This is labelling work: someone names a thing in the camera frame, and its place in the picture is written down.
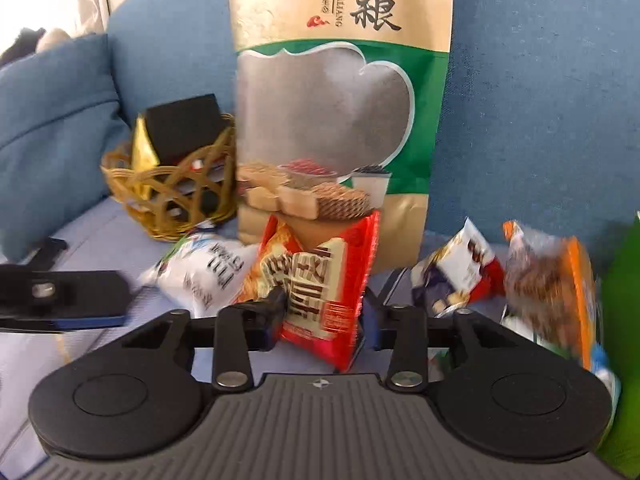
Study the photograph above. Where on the white packet with black print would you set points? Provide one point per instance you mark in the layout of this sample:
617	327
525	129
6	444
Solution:
200	270

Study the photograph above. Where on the large beige grain pouch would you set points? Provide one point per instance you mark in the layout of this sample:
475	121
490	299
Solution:
340	110

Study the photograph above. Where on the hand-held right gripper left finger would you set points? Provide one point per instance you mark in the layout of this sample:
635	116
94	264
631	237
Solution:
272	322

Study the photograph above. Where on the green cardboard box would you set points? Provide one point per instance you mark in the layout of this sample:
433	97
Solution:
625	310

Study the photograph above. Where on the blue cushion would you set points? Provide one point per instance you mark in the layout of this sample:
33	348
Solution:
50	135

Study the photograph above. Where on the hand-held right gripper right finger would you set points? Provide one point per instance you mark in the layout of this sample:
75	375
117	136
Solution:
375	330

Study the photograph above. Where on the clear orange-edged nut packet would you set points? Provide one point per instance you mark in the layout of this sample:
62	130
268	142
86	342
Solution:
540	280

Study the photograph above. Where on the red cracker packet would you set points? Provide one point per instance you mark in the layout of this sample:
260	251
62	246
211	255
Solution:
310	280

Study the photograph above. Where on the small white red blue packet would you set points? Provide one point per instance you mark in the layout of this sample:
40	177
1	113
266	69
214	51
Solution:
460	260

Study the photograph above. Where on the blue sofa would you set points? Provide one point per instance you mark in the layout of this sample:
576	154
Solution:
525	85

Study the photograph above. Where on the gold foil packet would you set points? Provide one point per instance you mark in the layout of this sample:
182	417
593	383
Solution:
142	150

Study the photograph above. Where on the small black box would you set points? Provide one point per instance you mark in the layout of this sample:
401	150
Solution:
185	125

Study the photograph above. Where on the woven bamboo basket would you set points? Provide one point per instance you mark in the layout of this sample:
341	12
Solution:
125	172

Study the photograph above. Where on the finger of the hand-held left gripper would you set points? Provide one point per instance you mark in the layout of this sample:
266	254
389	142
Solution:
85	300
45	251

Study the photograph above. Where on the light blue striped blanket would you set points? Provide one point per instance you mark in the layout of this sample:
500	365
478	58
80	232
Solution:
30	360

